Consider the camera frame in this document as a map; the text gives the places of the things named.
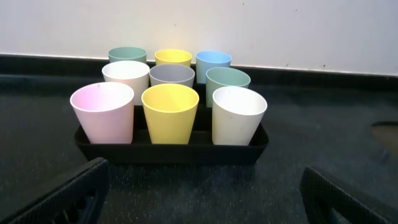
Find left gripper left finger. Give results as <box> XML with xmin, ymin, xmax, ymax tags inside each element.
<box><xmin>0</xmin><ymin>157</ymin><xmax>111</xmax><ymax>224</ymax></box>

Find green cup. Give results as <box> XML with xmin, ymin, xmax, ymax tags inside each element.
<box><xmin>107</xmin><ymin>46</ymin><xmax>147</xmax><ymax>64</ymax></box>
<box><xmin>205</xmin><ymin>67</ymin><xmax>251</xmax><ymax>108</ymax></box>

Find white cup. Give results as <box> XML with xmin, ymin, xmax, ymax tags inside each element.
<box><xmin>101</xmin><ymin>60</ymin><xmax>150</xmax><ymax>106</ymax></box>
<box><xmin>211</xmin><ymin>86</ymin><xmax>268</xmax><ymax>146</ymax></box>

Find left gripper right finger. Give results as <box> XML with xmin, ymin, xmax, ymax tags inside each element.
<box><xmin>299</xmin><ymin>164</ymin><xmax>398</xmax><ymax>224</ymax></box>

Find yellow cup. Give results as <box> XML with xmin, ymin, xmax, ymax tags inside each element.
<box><xmin>154</xmin><ymin>49</ymin><xmax>193</xmax><ymax>68</ymax></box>
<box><xmin>141</xmin><ymin>83</ymin><xmax>200</xmax><ymax>145</ymax></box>

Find black tray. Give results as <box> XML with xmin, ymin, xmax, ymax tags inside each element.
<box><xmin>73</xmin><ymin>62</ymin><xmax>270</xmax><ymax>165</ymax></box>

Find blue cup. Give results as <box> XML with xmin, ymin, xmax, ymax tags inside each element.
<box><xmin>195</xmin><ymin>50</ymin><xmax>233</xmax><ymax>85</ymax></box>

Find pink cup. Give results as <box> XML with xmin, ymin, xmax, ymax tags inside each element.
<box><xmin>69</xmin><ymin>82</ymin><xmax>135</xmax><ymax>145</ymax></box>

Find grey cup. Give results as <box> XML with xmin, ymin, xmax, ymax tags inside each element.
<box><xmin>149</xmin><ymin>63</ymin><xmax>196</xmax><ymax>89</ymax></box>

